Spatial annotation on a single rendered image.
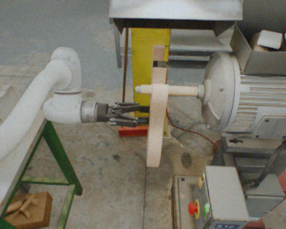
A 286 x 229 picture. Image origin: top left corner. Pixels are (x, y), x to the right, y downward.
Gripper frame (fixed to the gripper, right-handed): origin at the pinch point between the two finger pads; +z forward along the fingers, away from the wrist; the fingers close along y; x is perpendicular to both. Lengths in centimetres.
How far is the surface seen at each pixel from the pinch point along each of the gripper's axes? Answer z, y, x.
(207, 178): 17.9, 28.5, -1.3
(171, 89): 6.8, 8.6, 16.5
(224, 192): 21.7, 32.6, -1.9
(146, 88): -1.3, 8.5, 16.4
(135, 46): -11, -84, -1
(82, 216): -46, -13, -109
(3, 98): -63, -7, 0
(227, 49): 100, -211, -41
